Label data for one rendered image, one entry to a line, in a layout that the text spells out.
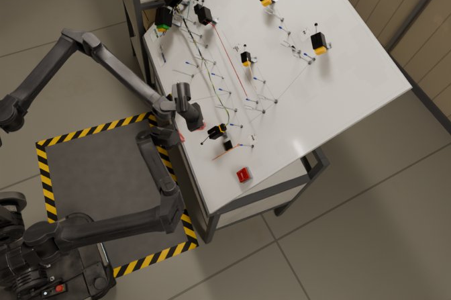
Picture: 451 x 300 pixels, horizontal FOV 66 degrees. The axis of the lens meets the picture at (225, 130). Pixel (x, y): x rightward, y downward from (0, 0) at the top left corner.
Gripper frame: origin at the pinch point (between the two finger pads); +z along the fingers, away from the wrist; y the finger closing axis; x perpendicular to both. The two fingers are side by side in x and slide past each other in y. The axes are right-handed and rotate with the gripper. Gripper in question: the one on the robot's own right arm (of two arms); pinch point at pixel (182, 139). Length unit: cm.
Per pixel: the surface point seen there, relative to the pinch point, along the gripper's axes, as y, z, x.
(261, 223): -35, 117, 29
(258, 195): -29, 44, -7
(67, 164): 47, 40, 131
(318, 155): -21, 49, -43
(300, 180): -27, 60, -26
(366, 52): -3, 5, -83
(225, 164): -13.7, 17.2, -8.3
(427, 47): 62, 207, -133
